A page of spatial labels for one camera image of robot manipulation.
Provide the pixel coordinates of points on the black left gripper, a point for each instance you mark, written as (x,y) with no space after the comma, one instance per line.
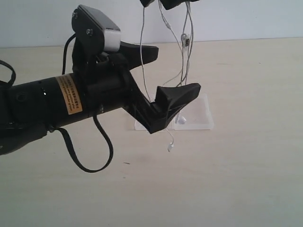
(108,85)

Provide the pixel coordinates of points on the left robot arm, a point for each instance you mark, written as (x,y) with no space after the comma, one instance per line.
(29,111)

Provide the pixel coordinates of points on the clear plastic hinged case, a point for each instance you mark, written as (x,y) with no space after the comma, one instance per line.
(195,116)

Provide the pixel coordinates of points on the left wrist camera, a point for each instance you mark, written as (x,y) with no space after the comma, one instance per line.
(95,33)

